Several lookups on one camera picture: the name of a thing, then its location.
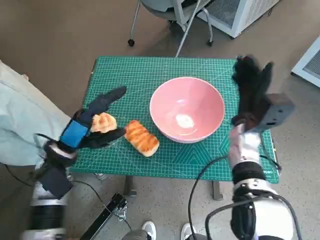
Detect bare black left hand blue tape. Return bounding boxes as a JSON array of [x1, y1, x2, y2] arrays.
[[59, 86, 128, 151]]

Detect black knitted glove right hand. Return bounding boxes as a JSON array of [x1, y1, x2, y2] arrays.
[[231, 55, 275, 131]]

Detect round pale toy bread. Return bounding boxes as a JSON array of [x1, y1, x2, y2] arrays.
[[89, 112, 118, 134]]

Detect pink bowl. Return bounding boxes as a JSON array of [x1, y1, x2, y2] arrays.
[[149, 76, 225, 144]]

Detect striped orange toy bread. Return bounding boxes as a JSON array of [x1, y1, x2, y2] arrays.
[[124, 119, 160, 158]]

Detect white appliance with vent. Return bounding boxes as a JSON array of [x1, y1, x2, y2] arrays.
[[291, 34, 320, 88]]

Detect white cabinet with mesh grille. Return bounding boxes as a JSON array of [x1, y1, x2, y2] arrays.
[[197, 0, 280, 39]]

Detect silver metal pole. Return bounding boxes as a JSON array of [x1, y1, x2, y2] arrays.
[[175, 0, 212, 58]]

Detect black metal bar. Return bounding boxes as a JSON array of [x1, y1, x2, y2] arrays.
[[79, 192, 129, 240]]

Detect green cutting mat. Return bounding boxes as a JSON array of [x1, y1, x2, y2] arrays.
[[69, 56, 280, 184]]

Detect grey office chair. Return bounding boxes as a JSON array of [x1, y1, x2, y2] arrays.
[[127, 0, 215, 47]]

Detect white shoe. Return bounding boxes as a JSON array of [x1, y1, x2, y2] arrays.
[[141, 220, 157, 240], [181, 223, 197, 240]]

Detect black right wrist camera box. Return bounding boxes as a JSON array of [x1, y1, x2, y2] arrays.
[[254, 92, 296, 131]]

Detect thin black cable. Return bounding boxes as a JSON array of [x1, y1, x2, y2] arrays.
[[71, 179, 133, 232]]

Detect long black cable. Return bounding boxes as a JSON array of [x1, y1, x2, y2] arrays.
[[188, 155, 232, 240]]

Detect looped black cable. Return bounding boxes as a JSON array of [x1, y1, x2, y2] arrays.
[[205, 194, 301, 240]]

